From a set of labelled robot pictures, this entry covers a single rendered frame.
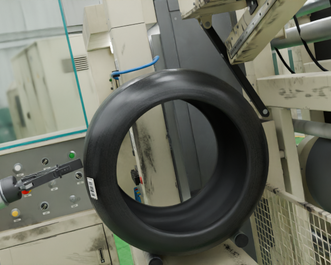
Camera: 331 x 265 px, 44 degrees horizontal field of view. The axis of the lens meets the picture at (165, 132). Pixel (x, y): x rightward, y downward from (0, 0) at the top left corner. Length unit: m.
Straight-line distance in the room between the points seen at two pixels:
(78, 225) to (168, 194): 0.53
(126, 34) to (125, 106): 0.47
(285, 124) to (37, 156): 1.08
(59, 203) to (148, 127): 0.64
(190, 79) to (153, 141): 0.45
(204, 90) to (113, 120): 0.27
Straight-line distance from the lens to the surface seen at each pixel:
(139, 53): 1.57
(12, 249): 2.03
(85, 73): 4.75
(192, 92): 1.19
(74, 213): 2.01
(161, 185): 1.62
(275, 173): 1.69
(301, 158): 2.03
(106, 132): 1.16
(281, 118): 1.69
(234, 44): 1.51
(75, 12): 11.10
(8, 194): 1.29
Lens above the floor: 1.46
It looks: 8 degrees down
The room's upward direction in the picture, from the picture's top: 11 degrees counter-clockwise
